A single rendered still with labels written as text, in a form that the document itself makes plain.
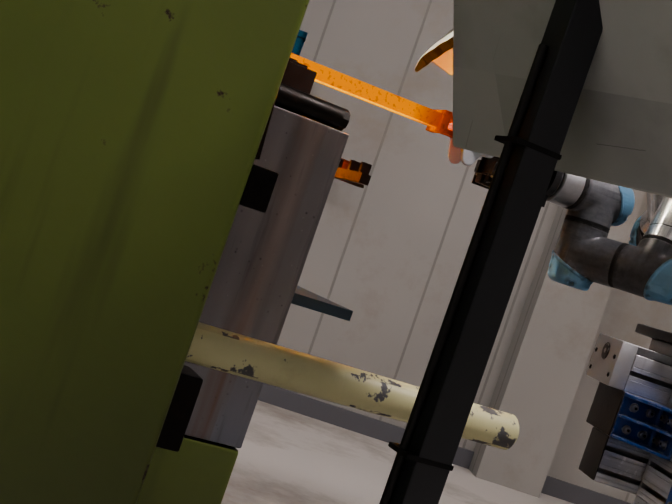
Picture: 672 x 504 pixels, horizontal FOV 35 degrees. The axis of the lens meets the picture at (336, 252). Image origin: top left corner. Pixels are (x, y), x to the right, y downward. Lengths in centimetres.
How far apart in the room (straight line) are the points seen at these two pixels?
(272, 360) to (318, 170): 33
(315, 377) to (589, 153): 39
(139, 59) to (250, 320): 48
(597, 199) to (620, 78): 71
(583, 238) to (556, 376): 306
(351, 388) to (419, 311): 359
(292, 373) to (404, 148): 363
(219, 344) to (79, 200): 23
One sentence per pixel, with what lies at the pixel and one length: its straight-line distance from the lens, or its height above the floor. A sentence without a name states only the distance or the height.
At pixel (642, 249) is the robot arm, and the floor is 92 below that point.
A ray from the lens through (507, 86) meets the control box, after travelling 117.
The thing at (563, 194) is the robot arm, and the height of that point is 96.
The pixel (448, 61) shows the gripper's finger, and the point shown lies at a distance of 174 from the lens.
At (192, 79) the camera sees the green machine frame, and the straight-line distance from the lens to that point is 108.
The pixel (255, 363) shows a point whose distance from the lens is 119.
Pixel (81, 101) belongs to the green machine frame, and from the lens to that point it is 106.
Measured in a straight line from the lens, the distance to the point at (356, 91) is 160.
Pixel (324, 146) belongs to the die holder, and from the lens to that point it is 143.
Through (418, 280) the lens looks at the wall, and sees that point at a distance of 480.
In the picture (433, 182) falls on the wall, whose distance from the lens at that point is 480.
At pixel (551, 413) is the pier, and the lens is 484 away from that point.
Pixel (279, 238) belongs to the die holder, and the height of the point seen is 75.
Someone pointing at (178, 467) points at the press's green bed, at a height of 43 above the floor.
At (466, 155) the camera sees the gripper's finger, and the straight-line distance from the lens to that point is 167.
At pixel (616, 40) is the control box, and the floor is 105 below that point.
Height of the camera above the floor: 78
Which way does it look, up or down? 1 degrees down
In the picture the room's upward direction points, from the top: 19 degrees clockwise
